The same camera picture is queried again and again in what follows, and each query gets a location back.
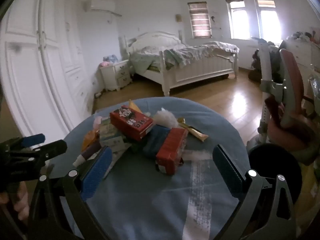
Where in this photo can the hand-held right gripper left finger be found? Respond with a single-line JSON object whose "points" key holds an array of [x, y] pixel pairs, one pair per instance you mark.
{"points": [[97, 172]]}

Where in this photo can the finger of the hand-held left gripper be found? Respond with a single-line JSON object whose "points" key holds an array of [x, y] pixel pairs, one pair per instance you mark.
{"points": [[32, 140], [53, 148]]}

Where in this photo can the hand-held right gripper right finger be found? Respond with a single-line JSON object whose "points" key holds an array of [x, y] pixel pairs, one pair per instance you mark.
{"points": [[227, 170]]}

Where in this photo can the black round bin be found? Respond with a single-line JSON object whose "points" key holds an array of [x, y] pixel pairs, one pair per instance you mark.
{"points": [[272, 165]]}

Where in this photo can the red carton with cartoon print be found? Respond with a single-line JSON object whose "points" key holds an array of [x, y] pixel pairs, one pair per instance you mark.
{"points": [[130, 126]]}

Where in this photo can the plain red carton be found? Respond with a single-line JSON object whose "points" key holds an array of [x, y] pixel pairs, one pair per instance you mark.
{"points": [[170, 155]]}

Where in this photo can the person's left hand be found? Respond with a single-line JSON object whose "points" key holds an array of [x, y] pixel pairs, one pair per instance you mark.
{"points": [[21, 200]]}

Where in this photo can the purple tube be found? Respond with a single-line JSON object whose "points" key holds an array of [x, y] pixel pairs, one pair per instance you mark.
{"points": [[87, 153]]}

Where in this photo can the orange wrapper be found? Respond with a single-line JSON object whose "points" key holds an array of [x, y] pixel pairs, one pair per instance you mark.
{"points": [[90, 138]]}

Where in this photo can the white and green packet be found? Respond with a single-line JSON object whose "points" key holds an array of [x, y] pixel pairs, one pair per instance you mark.
{"points": [[110, 138]]}

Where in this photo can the pink wrapper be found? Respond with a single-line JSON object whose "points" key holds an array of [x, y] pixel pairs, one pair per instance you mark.
{"points": [[98, 122]]}

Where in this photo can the gold foil wrapper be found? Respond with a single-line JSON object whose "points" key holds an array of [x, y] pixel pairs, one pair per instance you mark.
{"points": [[195, 131]]}

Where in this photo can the blue table cloth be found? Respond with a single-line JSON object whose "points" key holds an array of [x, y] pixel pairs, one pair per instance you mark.
{"points": [[150, 197]]}

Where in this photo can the dark blue box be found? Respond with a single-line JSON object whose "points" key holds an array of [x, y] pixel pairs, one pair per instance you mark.
{"points": [[155, 140]]}

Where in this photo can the white wardrobe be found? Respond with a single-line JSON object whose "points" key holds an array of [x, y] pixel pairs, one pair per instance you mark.
{"points": [[50, 67]]}

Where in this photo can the yellow wrapper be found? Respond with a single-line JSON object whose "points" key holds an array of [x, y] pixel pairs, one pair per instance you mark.
{"points": [[133, 105]]}

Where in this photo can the white tissue wad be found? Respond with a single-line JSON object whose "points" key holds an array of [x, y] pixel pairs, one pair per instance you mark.
{"points": [[163, 117]]}

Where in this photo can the white nightstand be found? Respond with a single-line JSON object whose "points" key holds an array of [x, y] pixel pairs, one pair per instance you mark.
{"points": [[117, 75]]}

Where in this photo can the white bed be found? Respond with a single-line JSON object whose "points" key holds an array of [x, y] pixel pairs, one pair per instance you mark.
{"points": [[200, 70]]}

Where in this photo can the plush toys on nightstand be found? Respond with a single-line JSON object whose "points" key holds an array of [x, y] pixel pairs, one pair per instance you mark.
{"points": [[108, 60]]}

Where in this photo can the dark bag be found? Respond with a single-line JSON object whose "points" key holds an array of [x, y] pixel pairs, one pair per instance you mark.
{"points": [[255, 67]]}

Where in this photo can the pink and grey chair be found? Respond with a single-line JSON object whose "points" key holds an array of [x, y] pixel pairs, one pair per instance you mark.
{"points": [[292, 80]]}

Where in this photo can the crumpled light quilt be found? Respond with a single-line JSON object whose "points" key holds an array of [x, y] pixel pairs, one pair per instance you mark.
{"points": [[190, 52]]}

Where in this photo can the white dresser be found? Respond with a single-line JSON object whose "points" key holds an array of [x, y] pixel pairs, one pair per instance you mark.
{"points": [[305, 52]]}

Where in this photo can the narrow bright window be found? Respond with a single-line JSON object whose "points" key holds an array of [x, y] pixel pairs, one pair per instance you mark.
{"points": [[237, 20]]}

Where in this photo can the window with striped blind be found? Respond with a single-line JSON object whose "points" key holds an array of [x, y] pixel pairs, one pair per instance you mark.
{"points": [[200, 20]]}

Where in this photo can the wide bright window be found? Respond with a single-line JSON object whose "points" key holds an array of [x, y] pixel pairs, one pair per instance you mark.
{"points": [[267, 20]]}

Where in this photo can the small wall picture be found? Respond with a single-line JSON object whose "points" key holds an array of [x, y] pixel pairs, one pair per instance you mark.
{"points": [[178, 18]]}

